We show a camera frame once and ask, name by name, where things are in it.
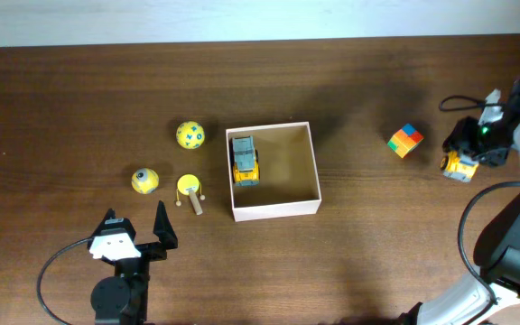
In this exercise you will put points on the yellow ball with eye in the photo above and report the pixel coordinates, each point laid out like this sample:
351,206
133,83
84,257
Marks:
145,181

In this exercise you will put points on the yellow grey dump truck toy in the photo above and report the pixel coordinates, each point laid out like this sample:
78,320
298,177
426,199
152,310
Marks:
245,166

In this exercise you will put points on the yellow wooden pellet drum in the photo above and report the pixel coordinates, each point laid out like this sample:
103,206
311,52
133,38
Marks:
189,185

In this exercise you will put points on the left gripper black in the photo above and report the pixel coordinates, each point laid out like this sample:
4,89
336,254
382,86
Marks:
158,251

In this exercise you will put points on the yellow grey mixer truck toy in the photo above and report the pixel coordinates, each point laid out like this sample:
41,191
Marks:
458,166

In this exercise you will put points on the multicolour puzzle cube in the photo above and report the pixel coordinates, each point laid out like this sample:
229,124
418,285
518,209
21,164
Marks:
405,140

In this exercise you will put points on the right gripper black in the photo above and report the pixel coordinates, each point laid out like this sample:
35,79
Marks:
460,140

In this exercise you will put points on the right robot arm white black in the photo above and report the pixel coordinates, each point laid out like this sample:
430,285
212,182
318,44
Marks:
492,282

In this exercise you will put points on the white cardboard box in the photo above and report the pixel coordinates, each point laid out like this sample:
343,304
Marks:
288,175

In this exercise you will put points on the yellow ball blue letters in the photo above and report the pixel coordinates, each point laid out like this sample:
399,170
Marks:
190,135

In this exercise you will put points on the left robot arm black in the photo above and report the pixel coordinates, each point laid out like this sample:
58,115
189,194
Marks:
122,298

